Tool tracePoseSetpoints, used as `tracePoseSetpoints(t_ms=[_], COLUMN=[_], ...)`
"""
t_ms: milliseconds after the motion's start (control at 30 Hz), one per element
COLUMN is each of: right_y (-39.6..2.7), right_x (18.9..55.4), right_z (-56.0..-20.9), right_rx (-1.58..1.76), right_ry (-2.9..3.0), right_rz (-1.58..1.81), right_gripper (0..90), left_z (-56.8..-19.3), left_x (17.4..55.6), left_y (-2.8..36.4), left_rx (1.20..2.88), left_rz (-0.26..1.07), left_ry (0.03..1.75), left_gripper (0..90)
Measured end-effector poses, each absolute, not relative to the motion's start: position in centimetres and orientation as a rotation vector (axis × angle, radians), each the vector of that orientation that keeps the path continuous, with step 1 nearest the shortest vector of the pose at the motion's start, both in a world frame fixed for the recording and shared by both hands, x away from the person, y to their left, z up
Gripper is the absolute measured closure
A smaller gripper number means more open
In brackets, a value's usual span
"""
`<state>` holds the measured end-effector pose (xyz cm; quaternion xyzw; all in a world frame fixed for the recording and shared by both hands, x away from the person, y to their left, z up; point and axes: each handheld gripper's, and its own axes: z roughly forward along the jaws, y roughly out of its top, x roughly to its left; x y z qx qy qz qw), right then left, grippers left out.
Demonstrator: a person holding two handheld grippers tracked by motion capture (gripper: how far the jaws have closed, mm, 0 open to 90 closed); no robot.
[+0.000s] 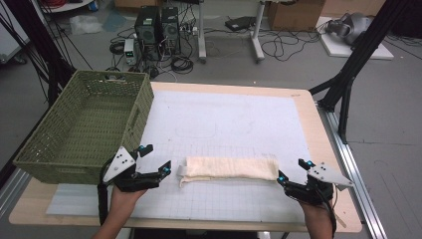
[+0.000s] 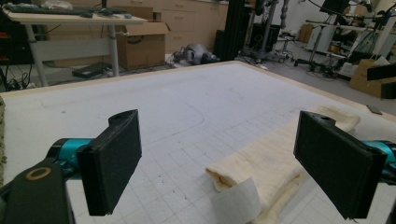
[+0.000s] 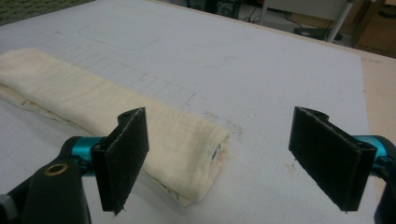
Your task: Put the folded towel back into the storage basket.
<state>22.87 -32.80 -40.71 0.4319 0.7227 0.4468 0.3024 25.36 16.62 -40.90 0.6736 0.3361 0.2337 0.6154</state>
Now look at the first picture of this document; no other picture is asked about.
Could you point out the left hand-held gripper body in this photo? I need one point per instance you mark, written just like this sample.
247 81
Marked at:
120 164

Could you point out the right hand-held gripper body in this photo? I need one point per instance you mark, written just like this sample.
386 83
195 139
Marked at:
323 176

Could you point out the cream towel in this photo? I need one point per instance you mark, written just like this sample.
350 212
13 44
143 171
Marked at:
229 168

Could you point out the person's left hand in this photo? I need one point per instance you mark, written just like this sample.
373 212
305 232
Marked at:
122 200

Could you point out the person's right hand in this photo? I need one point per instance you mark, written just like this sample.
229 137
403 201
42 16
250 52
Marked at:
314 212

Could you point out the green woven basket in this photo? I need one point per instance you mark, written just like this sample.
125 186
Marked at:
86 126

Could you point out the white grid mat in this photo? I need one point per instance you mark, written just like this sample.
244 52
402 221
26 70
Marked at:
219 129

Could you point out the white power supply box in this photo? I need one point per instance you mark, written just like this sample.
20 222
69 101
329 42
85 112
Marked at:
129 51

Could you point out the white floor board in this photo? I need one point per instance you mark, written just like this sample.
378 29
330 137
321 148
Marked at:
338 49

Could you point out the black computer tower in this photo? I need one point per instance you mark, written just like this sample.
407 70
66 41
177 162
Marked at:
147 31
170 30

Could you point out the black metal stand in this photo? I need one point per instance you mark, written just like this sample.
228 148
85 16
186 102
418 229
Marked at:
358 53
43 49

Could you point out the white desk leg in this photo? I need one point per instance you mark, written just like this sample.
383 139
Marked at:
201 33
257 36

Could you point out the clear plastic bag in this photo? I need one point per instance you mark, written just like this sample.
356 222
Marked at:
84 24

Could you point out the grey rounded device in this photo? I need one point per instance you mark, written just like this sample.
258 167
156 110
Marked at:
351 26

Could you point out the large cardboard box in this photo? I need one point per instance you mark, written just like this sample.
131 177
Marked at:
295 15

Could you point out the flat black device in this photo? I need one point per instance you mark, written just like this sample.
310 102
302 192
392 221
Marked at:
239 23

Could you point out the aluminium floor rail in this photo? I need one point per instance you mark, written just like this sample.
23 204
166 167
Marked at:
355 166

